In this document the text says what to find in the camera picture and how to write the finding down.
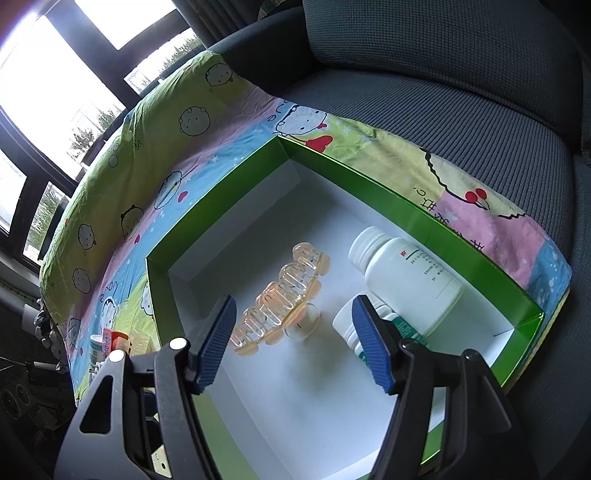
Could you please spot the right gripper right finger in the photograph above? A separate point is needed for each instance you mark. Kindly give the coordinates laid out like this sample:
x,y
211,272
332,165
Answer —
x,y
481,436

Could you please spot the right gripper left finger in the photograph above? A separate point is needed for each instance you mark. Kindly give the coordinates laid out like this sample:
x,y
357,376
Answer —
x,y
136,405

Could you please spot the pink bottle orange cap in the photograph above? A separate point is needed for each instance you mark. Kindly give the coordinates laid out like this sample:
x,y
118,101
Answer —
x,y
114,340

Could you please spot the plain white pill bottle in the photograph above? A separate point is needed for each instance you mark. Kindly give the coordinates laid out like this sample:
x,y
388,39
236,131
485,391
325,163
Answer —
x,y
409,280

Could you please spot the orange translucent hair claw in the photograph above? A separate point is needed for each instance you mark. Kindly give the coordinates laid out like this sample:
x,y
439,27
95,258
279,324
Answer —
x,y
284,308

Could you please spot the clear rectangular hair claw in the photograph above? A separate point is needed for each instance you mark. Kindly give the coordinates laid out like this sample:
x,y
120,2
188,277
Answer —
x,y
139,344

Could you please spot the white bottle blue label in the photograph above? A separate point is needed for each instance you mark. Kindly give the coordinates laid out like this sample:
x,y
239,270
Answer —
x,y
96,353

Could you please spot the plush toy pile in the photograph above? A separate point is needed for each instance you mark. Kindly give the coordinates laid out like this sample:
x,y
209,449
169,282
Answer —
x,y
46,331

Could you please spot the green cardboard box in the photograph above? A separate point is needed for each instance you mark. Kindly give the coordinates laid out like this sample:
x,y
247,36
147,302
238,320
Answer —
x,y
307,407

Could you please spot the colourful cartoon bed sheet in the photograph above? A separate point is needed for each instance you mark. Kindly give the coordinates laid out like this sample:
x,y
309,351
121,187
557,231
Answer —
x,y
188,134

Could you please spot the dark grey sofa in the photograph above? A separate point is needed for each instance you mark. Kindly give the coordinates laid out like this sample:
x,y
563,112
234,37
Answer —
x,y
502,90

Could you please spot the black window frame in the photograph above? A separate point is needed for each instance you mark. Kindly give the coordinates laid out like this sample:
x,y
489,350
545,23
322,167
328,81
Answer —
x,y
70,72

